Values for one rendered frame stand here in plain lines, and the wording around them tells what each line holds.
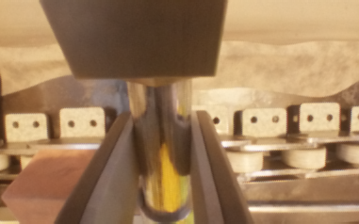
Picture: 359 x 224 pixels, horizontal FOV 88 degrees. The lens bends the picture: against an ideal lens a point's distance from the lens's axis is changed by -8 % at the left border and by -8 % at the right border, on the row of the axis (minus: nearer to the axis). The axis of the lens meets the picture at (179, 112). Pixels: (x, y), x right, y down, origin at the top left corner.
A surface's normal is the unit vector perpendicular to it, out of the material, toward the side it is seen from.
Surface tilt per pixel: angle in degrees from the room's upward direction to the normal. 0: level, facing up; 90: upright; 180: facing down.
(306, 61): 41
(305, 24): 0
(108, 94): 0
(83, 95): 0
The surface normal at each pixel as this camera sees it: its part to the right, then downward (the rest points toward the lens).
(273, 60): 0.05, 0.79
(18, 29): 0.02, 0.07
